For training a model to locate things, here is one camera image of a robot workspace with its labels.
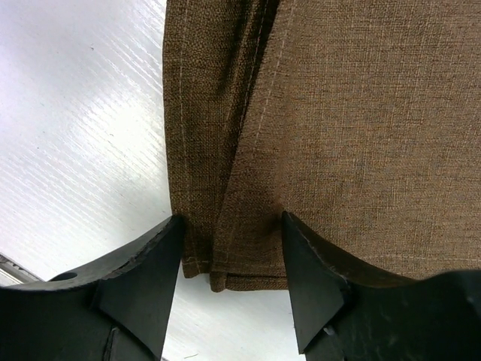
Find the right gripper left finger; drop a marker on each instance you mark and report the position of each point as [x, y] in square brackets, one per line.
[116, 307]

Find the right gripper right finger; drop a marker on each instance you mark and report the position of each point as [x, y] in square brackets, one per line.
[347, 309]

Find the brown cloth napkin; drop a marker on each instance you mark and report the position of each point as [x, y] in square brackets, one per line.
[362, 118]

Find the aluminium front rail frame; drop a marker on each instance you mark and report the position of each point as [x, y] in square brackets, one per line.
[16, 277]

